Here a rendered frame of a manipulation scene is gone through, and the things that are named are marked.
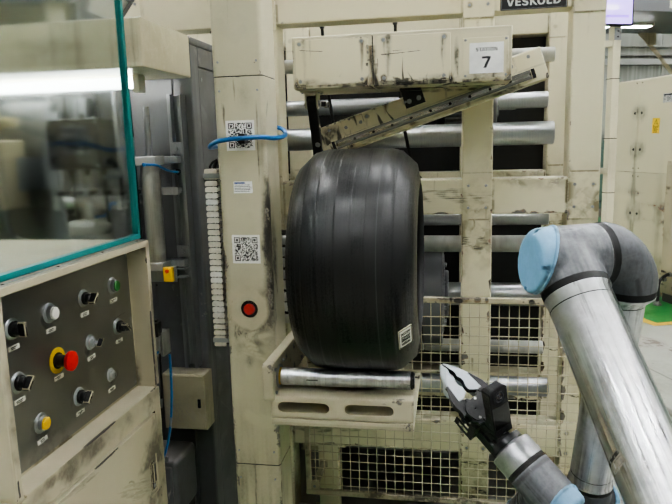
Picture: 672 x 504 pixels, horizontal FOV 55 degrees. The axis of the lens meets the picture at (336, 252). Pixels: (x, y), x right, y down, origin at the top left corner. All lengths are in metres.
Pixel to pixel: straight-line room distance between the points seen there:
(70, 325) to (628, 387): 1.05
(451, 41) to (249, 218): 0.73
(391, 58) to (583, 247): 0.90
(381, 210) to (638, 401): 0.67
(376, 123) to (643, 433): 1.25
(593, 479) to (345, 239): 0.71
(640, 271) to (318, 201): 0.68
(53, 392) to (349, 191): 0.75
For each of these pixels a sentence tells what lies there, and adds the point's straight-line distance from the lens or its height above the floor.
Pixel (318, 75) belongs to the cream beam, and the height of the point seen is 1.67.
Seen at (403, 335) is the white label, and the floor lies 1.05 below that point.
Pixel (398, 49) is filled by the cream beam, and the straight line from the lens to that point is 1.87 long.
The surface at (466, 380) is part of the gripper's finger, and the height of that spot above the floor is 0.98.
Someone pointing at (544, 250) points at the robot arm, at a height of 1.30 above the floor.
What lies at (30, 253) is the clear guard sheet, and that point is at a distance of 1.29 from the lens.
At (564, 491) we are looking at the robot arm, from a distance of 1.36.
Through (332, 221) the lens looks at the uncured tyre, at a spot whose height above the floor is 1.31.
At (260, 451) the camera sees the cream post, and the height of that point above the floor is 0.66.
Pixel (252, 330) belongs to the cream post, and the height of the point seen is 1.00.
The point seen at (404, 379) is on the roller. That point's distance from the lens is 1.62.
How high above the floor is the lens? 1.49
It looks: 10 degrees down
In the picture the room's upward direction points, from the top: 2 degrees counter-clockwise
